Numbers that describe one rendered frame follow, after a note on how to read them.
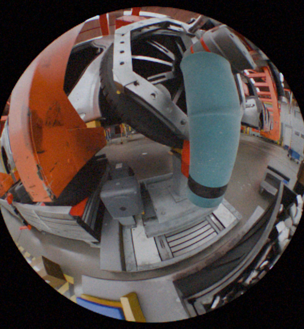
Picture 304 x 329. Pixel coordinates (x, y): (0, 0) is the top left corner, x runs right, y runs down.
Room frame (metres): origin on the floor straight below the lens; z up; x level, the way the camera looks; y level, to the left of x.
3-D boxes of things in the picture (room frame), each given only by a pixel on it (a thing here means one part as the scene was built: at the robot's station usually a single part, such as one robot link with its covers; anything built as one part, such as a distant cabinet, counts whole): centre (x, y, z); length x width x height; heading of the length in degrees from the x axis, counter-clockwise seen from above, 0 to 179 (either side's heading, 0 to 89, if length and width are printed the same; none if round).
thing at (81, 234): (0.33, 1.64, 0.14); 2.47 x 0.85 x 0.27; 101
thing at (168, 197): (0.43, -0.17, 0.32); 0.40 x 0.30 x 0.28; 101
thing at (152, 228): (0.42, -0.14, 0.13); 0.50 x 0.36 x 0.10; 101
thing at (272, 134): (1.18, -3.75, 1.75); 0.68 x 0.16 x 2.45; 11
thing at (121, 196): (0.46, 0.19, 0.26); 0.42 x 0.18 x 0.35; 11
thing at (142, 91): (0.26, -0.20, 0.85); 0.54 x 0.07 x 0.54; 101
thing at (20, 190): (0.38, 1.47, 0.39); 0.66 x 0.66 x 0.24
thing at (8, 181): (0.12, 2.29, 0.69); 0.52 x 0.17 x 0.35; 11
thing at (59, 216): (-0.05, 1.57, 0.28); 2.47 x 0.09 x 0.22; 101
